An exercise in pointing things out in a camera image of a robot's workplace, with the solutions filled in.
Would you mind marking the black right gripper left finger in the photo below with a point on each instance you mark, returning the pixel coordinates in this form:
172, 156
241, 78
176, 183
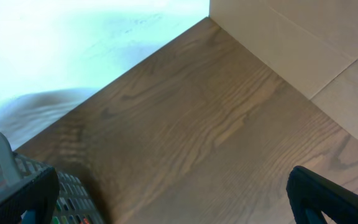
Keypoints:
32, 199

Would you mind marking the grey plastic basket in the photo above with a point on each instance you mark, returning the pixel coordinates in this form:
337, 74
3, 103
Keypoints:
74, 204

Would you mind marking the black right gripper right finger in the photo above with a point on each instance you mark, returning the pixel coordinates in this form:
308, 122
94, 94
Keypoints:
312, 197

